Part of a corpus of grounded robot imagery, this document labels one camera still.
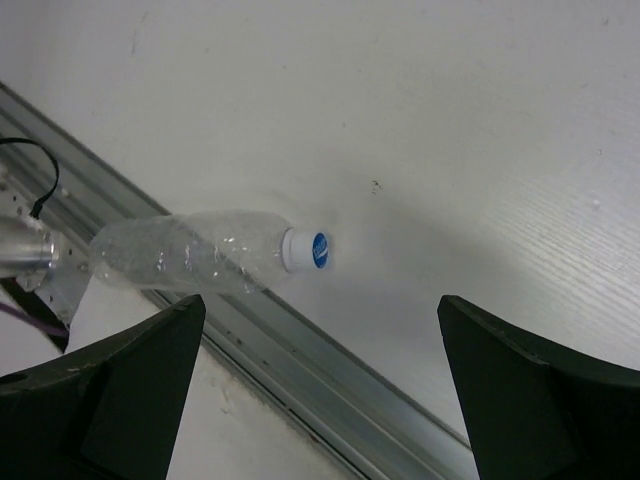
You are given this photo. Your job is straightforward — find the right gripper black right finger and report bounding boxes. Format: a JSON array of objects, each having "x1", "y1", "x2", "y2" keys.
[{"x1": 437, "y1": 295, "x2": 639, "y2": 479}]

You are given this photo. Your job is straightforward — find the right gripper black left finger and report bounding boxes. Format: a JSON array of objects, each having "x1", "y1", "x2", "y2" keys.
[{"x1": 1, "y1": 295, "x2": 206, "y2": 479}]

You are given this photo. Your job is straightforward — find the clear bottle front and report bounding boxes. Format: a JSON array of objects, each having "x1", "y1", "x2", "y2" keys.
[{"x1": 89, "y1": 210, "x2": 331, "y2": 295}]

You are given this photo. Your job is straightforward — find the aluminium front rail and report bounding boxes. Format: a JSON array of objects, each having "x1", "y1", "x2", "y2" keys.
[{"x1": 1, "y1": 88, "x2": 477, "y2": 479}]

